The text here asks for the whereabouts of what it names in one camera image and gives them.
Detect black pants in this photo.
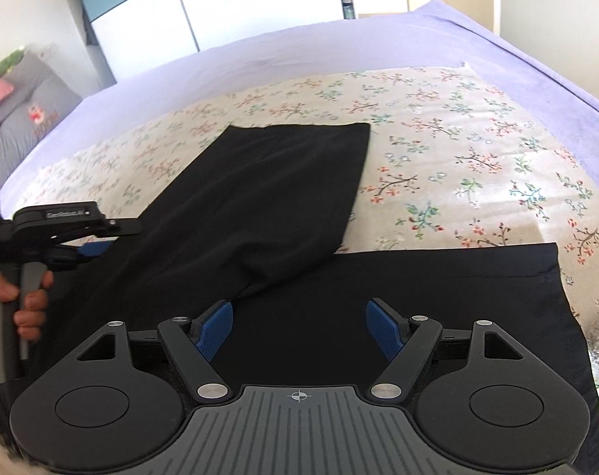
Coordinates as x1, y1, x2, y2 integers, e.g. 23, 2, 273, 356
33, 123, 599, 474

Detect person's left hand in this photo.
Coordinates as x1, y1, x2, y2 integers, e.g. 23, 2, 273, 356
0, 271, 53, 342

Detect grey Pooh headboard cushion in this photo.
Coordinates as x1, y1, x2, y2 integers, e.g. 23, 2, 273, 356
0, 51, 81, 184

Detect floral bed mat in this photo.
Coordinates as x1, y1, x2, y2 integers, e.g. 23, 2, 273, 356
1, 66, 599, 393

